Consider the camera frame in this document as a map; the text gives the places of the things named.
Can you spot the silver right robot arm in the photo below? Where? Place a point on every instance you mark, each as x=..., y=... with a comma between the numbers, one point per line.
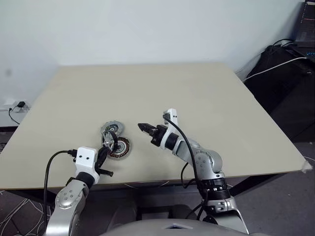
x=206, y=159

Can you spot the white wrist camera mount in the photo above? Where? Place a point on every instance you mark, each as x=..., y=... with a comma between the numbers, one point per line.
x=173, y=114
x=85, y=157

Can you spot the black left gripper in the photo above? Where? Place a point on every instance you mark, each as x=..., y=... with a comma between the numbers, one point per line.
x=101, y=162

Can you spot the grey robot torso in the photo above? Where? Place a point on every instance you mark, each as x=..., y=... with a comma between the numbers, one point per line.
x=152, y=227

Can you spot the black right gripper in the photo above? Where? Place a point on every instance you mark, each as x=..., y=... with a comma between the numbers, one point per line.
x=159, y=134

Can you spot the silver motor cover plate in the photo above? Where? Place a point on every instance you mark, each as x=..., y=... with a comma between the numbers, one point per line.
x=112, y=127

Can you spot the large black case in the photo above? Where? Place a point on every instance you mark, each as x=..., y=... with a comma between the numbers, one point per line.
x=280, y=88

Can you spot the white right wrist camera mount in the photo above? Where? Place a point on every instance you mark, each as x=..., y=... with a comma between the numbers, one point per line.
x=173, y=114

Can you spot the black table frame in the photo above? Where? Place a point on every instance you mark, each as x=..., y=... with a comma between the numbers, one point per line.
x=29, y=195

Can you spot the copper wound motor stator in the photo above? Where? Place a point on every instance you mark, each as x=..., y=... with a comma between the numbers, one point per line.
x=121, y=147

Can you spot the clear table corner guard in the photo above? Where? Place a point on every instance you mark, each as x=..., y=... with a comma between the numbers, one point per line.
x=306, y=167

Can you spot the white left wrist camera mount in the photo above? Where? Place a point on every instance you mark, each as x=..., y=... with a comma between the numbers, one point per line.
x=85, y=157

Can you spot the black plug adapter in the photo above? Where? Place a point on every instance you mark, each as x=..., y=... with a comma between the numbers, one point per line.
x=21, y=104

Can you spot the white wall power strip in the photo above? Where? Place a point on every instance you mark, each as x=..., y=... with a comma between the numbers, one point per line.
x=6, y=103

